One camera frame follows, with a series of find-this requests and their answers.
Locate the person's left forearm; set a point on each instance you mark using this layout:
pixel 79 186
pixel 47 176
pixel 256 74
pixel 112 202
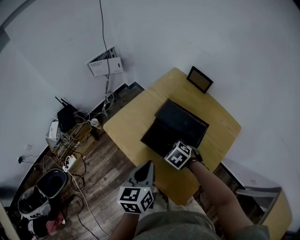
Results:
pixel 124 226

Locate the white paper cup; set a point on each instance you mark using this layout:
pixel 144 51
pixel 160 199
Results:
pixel 95 123

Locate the red checkered cloth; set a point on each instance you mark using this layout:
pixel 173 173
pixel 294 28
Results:
pixel 55 222

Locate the grey shelf board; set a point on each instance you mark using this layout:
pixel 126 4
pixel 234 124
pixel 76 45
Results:
pixel 257 189

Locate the black router with antennas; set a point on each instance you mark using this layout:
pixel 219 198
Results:
pixel 66 118

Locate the person's right forearm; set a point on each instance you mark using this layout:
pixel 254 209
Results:
pixel 215 189

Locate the white bin with bag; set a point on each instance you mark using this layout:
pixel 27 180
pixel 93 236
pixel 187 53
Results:
pixel 34 204

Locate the white wall socket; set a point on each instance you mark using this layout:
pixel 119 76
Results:
pixel 28 147

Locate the grey oval bin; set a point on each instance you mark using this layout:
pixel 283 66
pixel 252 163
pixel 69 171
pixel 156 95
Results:
pixel 51 182

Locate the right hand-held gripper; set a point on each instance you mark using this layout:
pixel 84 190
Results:
pixel 178 157

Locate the white network device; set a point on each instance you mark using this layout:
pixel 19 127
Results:
pixel 52 130

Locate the black box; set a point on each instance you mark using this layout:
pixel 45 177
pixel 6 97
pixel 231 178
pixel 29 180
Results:
pixel 178 122

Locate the white wall panel box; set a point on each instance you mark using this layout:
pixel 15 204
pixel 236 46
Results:
pixel 103 65

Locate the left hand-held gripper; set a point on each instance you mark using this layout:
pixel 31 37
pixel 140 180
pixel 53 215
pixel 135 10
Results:
pixel 133 199

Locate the white power strip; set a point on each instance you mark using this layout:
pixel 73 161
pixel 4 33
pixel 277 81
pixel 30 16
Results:
pixel 69 162

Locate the person's grey shirt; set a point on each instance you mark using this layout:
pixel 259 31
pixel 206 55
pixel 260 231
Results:
pixel 178 226

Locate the wooden cabinet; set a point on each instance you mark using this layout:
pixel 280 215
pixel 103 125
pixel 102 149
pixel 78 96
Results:
pixel 279 218

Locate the black picture frame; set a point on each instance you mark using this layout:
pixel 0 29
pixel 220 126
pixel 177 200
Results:
pixel 199 79

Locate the black plug adapter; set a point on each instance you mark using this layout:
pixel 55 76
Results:
pixel 20 160

